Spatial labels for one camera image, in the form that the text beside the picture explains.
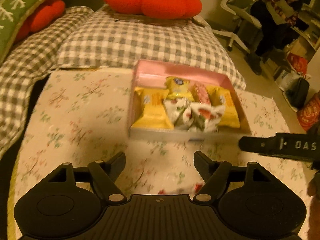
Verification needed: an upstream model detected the white nut snack packet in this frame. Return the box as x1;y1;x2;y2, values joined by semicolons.
190;104;225;133
164;99;194;130

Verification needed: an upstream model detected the red and white candy packet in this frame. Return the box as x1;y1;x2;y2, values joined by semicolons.
157;184;203;195

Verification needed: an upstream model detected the orange patterned bag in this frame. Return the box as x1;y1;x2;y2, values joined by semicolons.
297;97;320;132

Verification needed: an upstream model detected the large yellow wafer packet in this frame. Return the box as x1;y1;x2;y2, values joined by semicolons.
207;86;240;128

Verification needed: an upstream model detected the white bag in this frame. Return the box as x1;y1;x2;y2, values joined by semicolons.
279;71;300;92

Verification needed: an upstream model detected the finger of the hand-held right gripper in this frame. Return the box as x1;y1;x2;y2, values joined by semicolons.
238;133;280;156

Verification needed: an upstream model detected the pink and silver box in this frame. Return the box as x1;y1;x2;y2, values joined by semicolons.
129;59;252;140

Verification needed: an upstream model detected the grey checked blanket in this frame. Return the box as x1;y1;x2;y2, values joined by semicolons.
0;6;247;155

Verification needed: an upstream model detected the woven straw mat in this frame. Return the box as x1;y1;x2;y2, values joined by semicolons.
104;11;209;28

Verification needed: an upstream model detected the small orange pumpkin cushion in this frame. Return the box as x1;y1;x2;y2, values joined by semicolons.
15;0;66;43

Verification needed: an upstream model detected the floral tablecloth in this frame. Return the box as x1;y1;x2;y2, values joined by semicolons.
7;69;308;230

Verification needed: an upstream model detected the white office chair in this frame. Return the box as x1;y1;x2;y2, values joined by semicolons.
212;0;263;52

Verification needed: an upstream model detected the red bag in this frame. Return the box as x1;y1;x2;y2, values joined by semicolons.
286;52;308;75

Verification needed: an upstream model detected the yellow crinkly snack packet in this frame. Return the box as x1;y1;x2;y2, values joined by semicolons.
165;76;197;100

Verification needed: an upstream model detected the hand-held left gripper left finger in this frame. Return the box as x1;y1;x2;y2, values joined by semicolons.
46;151;127;202

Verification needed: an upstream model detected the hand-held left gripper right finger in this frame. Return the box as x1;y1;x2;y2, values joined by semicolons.
194;151;273;202

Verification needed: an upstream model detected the pink flower snack packet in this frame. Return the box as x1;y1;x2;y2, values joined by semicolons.
192;81;212;104

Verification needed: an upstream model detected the small yellow snack packet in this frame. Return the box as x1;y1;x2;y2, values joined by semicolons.
131;86;174;129

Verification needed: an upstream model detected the black bag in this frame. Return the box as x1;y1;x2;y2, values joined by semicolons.
286;77;310;112

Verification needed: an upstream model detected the green embroidered cushion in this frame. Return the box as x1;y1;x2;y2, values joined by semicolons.
0;0;63;63

